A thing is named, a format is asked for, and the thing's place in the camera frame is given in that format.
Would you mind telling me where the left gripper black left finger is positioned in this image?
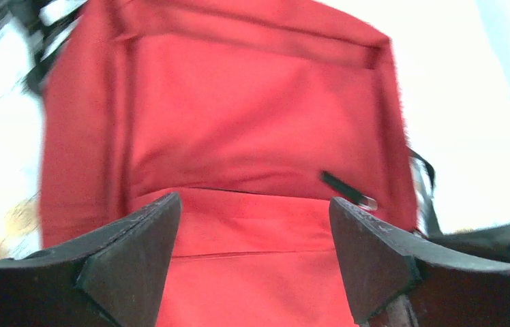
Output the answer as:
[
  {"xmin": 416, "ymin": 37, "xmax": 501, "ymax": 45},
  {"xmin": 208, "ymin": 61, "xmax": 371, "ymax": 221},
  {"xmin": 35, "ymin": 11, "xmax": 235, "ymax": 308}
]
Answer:
[{"xmin": 0, "ymin": 193, "xmax": 181, "ymax": 326}]

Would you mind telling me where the red student backpack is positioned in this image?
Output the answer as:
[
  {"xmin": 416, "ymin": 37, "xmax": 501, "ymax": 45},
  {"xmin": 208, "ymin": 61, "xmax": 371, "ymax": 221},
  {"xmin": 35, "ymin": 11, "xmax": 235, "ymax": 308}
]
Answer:
[{"xmin": 39, "ymin": 1, "xmax": 417, "ymax": 326}]

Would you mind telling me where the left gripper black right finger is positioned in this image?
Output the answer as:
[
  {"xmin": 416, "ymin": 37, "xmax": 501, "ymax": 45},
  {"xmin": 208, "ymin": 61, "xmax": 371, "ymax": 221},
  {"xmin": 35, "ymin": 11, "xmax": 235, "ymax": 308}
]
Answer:
[{"xmin": 329, "ymin": 198, "xmax": 510, "ymax": 326}]

